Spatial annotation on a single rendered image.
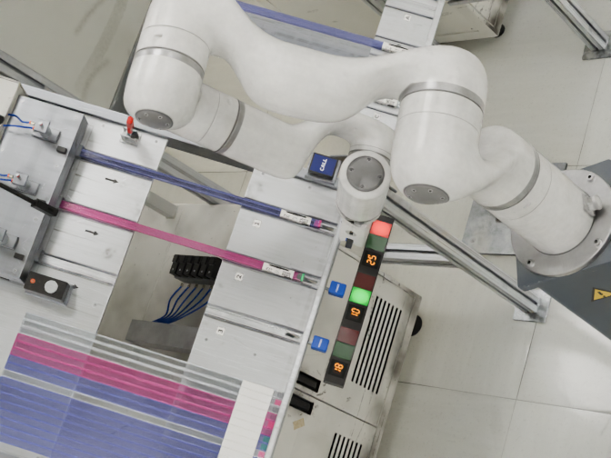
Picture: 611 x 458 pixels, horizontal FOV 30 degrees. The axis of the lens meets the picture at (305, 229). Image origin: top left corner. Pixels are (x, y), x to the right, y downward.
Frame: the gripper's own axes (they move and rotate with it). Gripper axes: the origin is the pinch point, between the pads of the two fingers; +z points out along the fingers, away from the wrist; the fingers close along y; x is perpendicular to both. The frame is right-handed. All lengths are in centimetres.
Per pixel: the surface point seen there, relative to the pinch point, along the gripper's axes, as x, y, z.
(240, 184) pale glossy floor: 44, 44, 140
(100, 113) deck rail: 55, 9, 4
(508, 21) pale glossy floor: -21, 94, 81
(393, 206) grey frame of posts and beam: -5.6, 11.1, 15.0
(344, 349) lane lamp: -4.6, -21.4, 6.1
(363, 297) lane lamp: -5.2, -10.8, 6.1
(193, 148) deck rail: 35.3, 7.9, 6.5
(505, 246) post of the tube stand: -35, 26, 67
